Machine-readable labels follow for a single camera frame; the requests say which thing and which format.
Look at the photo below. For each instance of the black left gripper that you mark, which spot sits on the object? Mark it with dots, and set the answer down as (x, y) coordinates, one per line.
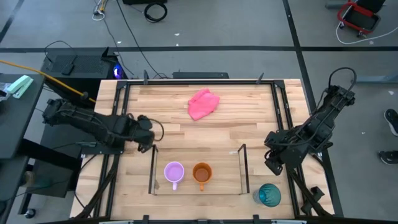
(143, 133)

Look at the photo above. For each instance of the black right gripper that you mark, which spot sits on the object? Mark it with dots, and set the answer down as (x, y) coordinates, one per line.
(281, 147)

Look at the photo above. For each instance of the teal faceted plastic tumbler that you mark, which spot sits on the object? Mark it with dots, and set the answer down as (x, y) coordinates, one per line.
(269, 195)

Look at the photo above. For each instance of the small pink plastic mug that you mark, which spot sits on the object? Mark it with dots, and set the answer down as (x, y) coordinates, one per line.
(174, 171)

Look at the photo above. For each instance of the orange faceted mug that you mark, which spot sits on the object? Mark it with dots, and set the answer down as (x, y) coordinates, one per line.
(202, 174)

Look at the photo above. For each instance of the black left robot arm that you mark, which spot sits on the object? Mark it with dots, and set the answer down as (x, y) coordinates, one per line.
(90, 123)

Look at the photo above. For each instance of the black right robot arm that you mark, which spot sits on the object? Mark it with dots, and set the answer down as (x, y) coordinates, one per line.
(323, 123)

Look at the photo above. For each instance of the clear acrylic tray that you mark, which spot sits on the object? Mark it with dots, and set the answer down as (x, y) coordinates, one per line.
(227, 186)

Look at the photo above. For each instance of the pink cloth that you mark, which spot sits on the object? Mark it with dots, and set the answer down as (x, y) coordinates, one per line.
(202, 104)

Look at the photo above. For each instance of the black power strip bar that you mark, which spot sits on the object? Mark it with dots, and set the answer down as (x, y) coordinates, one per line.
(200, 75)

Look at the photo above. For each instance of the black computer tower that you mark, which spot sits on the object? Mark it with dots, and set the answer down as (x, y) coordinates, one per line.
(87, 65)

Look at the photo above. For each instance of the black lower cart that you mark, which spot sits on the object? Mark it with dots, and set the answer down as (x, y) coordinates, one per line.
(53, 174)

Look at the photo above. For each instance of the small black device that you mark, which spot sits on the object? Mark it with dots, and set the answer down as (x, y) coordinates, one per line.
(67, 69)

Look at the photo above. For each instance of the black side table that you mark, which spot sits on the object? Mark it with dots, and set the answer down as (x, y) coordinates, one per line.
(18, 124)

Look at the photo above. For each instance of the mint green stapler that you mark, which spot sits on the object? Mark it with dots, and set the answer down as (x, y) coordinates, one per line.
(20, 85)

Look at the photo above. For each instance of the red and black tool case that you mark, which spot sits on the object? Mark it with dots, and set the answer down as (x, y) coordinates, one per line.
(343, 9)

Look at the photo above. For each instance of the black metal rig frame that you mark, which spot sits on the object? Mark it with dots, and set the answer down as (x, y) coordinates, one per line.
(192, 82)

